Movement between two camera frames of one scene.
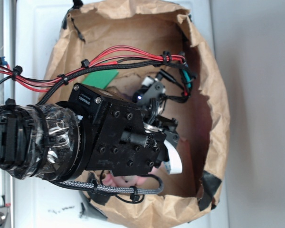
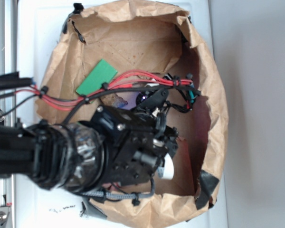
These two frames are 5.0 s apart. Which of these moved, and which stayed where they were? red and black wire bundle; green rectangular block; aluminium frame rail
Moved: red and black wire bundle
Stayed: aluminium frame rail; green rectangular block
